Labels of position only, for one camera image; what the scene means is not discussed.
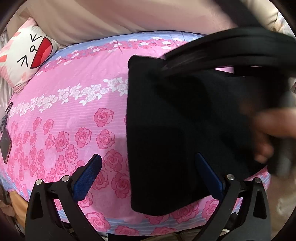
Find black smartphone with lanyard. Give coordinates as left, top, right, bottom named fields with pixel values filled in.
left=1, top=101, right=14, bottom=164

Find silver satin headboard fabric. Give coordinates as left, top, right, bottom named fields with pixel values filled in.
left=0, top=31, right=13, bottom=108

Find black pants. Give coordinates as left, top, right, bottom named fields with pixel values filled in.
left=125, top=55, right=278, bottom=216

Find person's right hand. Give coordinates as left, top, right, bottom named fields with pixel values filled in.
left=240, top=106, right=295, bottom=163

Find floral patterned side curtain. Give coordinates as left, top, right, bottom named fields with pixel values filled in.
left=242, top=0, right=295, bottom=38

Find pink floral bed sheet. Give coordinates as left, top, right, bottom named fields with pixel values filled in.
left=1, top=31, right=218, bottom=238

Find white cat face pillow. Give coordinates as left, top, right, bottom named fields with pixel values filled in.
left=1, top=18, right=60, bottom=93

